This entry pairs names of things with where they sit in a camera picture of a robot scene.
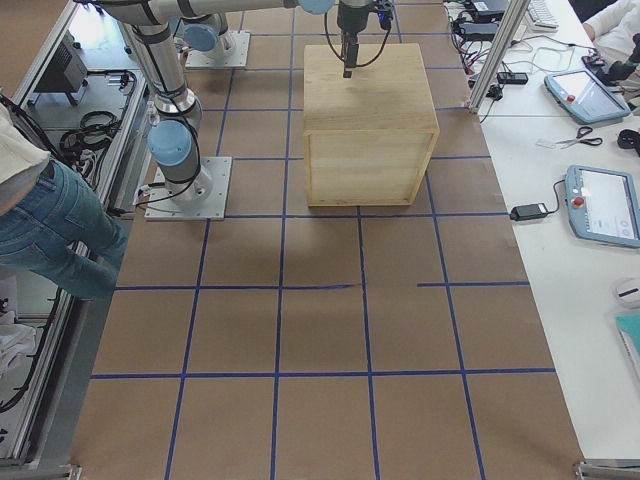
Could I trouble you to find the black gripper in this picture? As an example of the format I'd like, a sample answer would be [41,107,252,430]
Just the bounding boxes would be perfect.
[337,0,374,79]

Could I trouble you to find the wooden drawer cabinet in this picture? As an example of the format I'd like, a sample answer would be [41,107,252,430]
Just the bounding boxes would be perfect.
[303,43,440,207]

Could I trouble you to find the black power brick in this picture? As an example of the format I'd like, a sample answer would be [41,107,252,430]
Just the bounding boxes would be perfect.
[457,23,499,42]

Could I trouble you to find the black small device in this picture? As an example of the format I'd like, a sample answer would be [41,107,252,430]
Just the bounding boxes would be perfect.
[496,72,529,85]

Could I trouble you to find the white keyboard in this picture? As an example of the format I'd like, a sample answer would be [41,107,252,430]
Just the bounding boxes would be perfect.
[525,0,559,31]

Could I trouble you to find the upper teach pendant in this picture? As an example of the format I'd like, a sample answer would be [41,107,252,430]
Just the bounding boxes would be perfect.
[544,69,631,125]

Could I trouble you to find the teach pendant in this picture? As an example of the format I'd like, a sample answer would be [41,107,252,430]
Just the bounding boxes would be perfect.
[544,69,631,125]
[565,165,639,249]

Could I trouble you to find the black power adapter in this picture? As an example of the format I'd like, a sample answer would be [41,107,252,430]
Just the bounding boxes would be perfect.
[509,203,550,222]

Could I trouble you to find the person in white sleeve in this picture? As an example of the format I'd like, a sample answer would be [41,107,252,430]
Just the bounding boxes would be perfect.
[583,0,639,63]

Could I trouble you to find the black control box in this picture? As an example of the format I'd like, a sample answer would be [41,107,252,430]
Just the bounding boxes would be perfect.
[34,32,88,106]

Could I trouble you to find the lower teach pendant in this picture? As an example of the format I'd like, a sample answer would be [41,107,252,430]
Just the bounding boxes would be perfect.
[565,165,639,249]

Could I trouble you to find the person in blue jeans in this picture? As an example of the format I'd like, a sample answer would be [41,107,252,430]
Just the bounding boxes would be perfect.
[1,106,127,300]

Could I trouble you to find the white round device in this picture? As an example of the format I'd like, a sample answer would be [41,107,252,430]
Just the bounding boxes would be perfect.
[612,277,640,308]

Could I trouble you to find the teal notebook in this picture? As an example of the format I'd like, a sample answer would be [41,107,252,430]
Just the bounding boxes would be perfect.
[616,314,640,375]

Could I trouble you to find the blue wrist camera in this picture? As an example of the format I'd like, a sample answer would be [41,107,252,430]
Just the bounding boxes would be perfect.
[374,0,394,32]

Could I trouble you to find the aluminium frame post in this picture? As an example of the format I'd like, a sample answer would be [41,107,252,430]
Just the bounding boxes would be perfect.
[468,0,529,113]

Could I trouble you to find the black handled scissors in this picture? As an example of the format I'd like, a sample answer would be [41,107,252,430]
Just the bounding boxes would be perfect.
[556,126,603,149]

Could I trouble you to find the black coiled cables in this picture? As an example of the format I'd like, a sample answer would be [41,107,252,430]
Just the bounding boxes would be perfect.
[59,110,123,162]

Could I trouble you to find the aluminium side rail frame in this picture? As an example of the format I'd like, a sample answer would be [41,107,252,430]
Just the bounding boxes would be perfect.
[0,0,151,466]

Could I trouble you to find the black strap object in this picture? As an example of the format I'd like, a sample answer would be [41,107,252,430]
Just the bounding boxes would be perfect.
[617,129,640,155]

